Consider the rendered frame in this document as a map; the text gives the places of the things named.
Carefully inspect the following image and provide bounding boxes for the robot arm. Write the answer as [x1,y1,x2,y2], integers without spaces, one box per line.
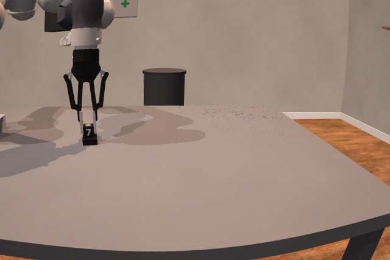
[0,0,115,49]

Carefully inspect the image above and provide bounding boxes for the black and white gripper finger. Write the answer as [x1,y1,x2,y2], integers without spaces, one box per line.
[63,71,83,135]
[88,69,109,134]

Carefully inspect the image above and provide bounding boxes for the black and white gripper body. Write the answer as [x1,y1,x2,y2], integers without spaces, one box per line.
[71,49,101,83]

